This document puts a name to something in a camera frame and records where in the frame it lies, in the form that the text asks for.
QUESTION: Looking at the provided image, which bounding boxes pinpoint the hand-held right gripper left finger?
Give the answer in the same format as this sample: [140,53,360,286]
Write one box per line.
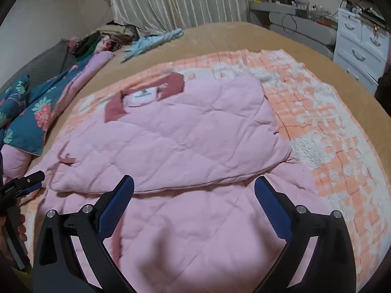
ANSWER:
[32,175,135,293]

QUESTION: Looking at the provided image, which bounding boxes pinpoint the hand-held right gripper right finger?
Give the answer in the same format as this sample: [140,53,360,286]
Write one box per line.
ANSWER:
[254,175,358,293]

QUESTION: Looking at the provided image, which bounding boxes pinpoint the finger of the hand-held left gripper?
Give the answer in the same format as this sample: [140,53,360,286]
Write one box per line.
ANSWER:
[18,182,43,196]
[16,171,46,189]

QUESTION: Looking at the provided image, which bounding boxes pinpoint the pink quilted blanket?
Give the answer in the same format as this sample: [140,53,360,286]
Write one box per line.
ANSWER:
[27,73,329,293]

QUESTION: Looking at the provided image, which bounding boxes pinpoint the pile of mixed clothes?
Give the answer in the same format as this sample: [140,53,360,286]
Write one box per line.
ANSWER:
[65,21,144,59]

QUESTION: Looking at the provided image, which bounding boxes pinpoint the person's left hand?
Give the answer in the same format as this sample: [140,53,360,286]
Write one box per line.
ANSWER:
[0,214,29,263]

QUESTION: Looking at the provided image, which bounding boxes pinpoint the teal floral duvet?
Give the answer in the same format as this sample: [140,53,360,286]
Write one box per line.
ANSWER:
[0,50,115,184]

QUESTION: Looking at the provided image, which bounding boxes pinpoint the teal floral pillow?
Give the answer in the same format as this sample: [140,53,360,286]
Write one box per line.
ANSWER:
[0,73,31,129]

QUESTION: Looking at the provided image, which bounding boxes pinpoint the orange plaid fleece blanket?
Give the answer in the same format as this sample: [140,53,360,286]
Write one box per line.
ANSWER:
[23,49,382,287]

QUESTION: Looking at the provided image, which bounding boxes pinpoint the grey pillow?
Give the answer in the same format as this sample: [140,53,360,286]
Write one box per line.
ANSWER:
[0,41,77,92]

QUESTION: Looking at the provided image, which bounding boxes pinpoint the dark object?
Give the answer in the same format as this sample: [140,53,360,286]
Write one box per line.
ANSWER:
[376,70,391,104]

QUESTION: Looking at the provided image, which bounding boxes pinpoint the light blue striped cloth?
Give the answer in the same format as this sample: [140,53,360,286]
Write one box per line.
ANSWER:
[120,28,184,63]

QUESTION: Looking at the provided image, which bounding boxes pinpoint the bed with tan sheet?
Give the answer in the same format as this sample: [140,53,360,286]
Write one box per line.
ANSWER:
[0,21,391,293]

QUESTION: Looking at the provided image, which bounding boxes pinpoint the white drawer cabinet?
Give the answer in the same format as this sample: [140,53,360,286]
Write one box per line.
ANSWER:
[332,0,390,94]

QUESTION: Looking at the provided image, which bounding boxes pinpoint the grey low desk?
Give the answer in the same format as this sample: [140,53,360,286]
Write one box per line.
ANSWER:
[249,0,338,59]

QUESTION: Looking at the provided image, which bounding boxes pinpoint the white pleated curtain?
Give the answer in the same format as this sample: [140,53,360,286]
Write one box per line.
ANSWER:
[105,0,249,32]

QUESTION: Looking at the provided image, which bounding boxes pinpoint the black cable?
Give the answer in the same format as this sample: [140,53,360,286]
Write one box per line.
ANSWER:
[281,14,298,34]

